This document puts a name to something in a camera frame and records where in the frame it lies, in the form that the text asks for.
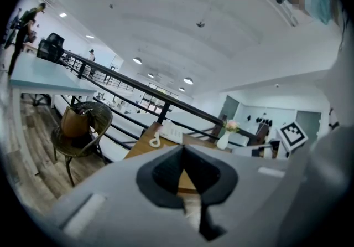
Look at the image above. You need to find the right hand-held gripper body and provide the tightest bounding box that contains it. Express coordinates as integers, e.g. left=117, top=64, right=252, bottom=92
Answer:
left=251, top=121, right=309, bottom=159

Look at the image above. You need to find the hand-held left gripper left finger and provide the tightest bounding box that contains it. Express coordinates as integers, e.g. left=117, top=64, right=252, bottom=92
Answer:
left=41, top=145, right=211, bottom=247

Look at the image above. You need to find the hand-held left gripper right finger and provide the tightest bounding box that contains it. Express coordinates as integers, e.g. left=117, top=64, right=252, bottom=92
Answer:
left=184, top=145, right=305, bottom=247

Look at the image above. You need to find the grey-green door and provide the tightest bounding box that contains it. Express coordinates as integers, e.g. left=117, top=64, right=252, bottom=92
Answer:
left=220, top=95, right=239, bottom=124
left=295, top=110, right=323, bottom=147

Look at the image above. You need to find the brown wooden cabinet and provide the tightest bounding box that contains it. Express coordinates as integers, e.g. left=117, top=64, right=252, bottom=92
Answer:
left=256, top=123, right=270, bottom=146

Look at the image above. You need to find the person's white top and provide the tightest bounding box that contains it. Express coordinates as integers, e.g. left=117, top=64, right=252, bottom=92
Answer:
left=276, top=0, right=354, bottom=247

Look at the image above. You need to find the white vase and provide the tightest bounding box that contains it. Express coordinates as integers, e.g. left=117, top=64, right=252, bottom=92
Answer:
left=217, top=131, right=232, bottom=150

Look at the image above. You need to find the wooden table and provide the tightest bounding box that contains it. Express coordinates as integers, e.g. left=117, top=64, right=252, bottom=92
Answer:
left=124, top=121, right=233, bottom=230

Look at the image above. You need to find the pink flower bouquet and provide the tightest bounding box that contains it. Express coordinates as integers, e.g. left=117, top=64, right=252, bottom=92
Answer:
left=223, top=120, right=240, bottom=133

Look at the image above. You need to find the dark wicker chair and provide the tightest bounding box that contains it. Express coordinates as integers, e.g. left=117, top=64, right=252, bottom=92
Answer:
left=51, top=101, right=113, bottom=187

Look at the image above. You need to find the brown leather bag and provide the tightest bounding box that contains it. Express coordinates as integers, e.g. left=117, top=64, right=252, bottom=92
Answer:
left=60, top=106, right=93, bottom=138

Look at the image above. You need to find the black metal railing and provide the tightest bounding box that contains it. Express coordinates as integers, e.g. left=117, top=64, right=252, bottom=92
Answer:
left=59, top=49, right=261, bottom=150

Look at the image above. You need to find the white table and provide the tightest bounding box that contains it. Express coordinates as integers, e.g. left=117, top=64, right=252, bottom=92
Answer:
left=8, top=53, right=97, bottom=177

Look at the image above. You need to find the black office chair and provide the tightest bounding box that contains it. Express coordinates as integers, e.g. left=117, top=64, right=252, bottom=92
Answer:
left=45, top=32, right=66, bottom=50
left=37, top=39, right=65, bottom=64

